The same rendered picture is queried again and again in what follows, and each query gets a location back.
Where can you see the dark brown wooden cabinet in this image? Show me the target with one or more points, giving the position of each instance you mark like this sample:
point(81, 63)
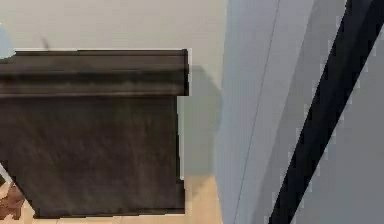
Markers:
point(93, 140)

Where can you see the black long bar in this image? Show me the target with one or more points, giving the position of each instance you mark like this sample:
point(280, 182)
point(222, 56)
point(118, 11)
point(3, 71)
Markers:
point(328, 100)

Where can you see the pale blue round object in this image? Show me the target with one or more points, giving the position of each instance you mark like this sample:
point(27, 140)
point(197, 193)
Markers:
point(4, 43)

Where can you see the brown lumpy object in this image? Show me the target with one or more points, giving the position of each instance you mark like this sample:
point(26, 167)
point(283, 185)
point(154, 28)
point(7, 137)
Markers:
point(12, 201)

